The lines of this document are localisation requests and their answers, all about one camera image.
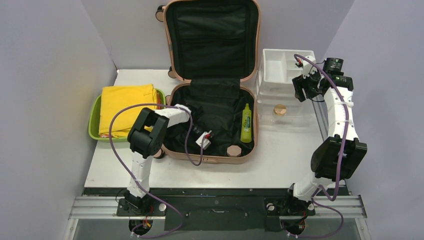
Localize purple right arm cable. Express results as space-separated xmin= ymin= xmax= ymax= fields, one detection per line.
xmin=281 ymin=53 xmax=350 ymax=239

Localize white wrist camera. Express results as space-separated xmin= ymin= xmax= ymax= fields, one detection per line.
xmin=195 ymin=131 xmax=212 ymax=150
xmin=294 ymin=57 xmax=317 ymax=79

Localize small green bottle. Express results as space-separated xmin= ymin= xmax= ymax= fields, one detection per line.
xmin=240 ymin=103 xmax=252 ymax=143

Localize octagonal pink jar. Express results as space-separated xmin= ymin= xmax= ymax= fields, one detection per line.
xmin=226 ymin=145 xmax=242 ymax=158

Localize yellow box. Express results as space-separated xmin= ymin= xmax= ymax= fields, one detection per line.
xmin=98 ymin=84 xmax=159 ymax=139

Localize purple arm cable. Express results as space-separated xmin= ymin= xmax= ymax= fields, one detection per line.
xmin=281 ymin=53 xmax=350 ymax=239
xmin=108 ymin=103 xmax=213 ymax=239

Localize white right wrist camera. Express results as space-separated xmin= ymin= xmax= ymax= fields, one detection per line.
xmin=294 ymin=57 xmax=317 ymax=79

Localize pink hard-shell suitcase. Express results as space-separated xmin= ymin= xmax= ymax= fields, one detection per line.
xmin=155 ymin=0 xmax=261 ymax=165

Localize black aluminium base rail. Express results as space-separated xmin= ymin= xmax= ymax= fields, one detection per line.
xmin=65 ymin=187 xmax=371 ymax=240

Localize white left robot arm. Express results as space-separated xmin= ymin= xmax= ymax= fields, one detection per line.
xmin=124 ymin=103 xmax=212 ymax=215

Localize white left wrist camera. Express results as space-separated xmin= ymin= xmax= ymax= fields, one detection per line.
xmin=195 ymin=131 xmax=212 ymax=150

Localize green plastic tray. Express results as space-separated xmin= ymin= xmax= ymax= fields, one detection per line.
xmin=88 ymin=88 xmax=166 ymax=143

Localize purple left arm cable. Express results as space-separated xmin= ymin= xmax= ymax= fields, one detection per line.
xmin=108 ymin=103 xmax=213 ymax=239

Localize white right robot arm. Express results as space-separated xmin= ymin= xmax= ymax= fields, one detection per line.
xmin=282 ymin=53 xmax=368 ymax=214

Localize white plastic drawer organizer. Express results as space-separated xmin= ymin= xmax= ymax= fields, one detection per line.
xmin=255 ymin=48 xmax=315 ymax=131

